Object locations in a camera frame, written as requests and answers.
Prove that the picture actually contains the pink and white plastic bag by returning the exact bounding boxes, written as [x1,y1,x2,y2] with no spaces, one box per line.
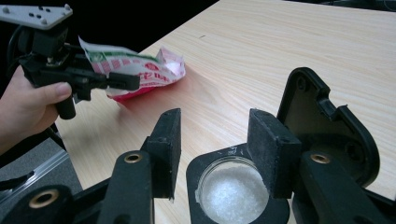
[78,35,187,102]

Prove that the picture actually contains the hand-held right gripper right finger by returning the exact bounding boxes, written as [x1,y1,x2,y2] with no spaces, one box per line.
[247,107,390,224]

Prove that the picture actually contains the left hand-held gripper black cable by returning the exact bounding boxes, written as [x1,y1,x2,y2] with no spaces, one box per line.
[6,24,26,68]

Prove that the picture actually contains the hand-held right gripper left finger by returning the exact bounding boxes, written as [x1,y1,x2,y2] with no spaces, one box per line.
[97,107,182,224]

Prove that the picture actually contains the white granules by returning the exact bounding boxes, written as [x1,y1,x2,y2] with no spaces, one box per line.
[199,160,270,224]

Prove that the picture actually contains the aluminium floor rail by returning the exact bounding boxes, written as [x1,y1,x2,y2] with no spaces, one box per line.
[0,148,71,206]

